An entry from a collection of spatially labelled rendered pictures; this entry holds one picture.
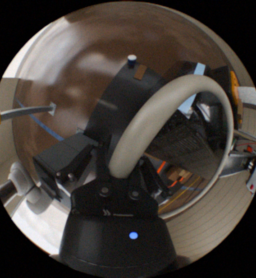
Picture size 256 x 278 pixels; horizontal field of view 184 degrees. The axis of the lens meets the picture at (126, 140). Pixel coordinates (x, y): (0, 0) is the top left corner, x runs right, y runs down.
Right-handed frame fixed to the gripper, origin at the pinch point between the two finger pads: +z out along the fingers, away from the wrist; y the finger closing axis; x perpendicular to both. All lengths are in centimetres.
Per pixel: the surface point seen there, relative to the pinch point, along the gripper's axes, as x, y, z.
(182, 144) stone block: 4.3, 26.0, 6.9
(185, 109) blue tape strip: 15.9, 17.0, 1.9
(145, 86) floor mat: 51, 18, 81
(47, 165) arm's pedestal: -34, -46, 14
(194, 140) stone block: 8.0, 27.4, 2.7
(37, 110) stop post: -5, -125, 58
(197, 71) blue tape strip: 36.5, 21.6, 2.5
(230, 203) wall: -132, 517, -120
